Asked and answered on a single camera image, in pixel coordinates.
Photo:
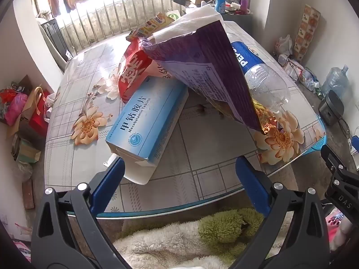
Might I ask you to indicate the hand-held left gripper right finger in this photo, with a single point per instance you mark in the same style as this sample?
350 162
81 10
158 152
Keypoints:
251 183

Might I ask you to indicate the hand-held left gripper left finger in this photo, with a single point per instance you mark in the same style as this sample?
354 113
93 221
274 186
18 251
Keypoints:
112 178

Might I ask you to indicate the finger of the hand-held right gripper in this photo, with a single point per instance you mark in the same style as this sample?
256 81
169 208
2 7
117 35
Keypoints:
333 159

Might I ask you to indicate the blue plastic basket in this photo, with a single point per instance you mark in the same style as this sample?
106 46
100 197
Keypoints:
318 144

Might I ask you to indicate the blue medicine box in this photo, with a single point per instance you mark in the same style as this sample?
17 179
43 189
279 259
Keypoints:
145 117

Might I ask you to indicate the red and white snack bag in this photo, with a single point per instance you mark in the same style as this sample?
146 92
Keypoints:
131 72

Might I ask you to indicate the clear bottle with blue label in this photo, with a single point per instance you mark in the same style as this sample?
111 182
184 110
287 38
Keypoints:
258 72

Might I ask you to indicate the pink printed cloth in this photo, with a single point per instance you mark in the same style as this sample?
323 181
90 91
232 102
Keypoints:
339 229

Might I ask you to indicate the empty clear water jug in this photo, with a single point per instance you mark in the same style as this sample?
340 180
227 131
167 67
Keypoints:
335 81

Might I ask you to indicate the pile of plastic packaging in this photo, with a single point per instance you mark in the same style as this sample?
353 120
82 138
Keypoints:
303 74

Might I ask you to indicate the red gift bag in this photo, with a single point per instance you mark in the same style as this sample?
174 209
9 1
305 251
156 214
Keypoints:
39 117

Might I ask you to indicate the brown paper bag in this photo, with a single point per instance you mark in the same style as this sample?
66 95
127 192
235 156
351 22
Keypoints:
26 117

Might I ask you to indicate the pink plastic bag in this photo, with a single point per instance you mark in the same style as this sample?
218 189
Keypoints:
15 109

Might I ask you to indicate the white plastic bag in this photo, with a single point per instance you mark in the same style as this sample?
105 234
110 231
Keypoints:
283 46

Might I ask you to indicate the patterned cardboard roll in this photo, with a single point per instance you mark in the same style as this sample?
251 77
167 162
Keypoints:
307 30

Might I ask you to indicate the purple foil bag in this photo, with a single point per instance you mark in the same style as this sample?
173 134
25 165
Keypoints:
202 56

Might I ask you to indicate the dark chair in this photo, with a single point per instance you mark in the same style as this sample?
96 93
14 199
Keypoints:
54 39

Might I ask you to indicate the yellow noodle snack packet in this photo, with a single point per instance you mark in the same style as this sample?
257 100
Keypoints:
151 25

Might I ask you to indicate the metal balcony railing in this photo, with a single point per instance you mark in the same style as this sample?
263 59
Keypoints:
112 19

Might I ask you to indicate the grey cabinet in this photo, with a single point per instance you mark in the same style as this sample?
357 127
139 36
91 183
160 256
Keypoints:
241 18

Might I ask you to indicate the white bag with green logo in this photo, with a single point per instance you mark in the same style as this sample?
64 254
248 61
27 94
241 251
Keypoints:
174 14

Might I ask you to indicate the white paper towel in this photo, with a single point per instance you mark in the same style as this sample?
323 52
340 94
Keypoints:
196 16

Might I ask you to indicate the purple cup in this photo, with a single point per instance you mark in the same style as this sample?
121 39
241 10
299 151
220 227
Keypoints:
244 4

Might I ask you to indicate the blue detergent bottle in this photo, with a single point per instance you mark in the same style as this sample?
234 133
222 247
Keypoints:
220 2

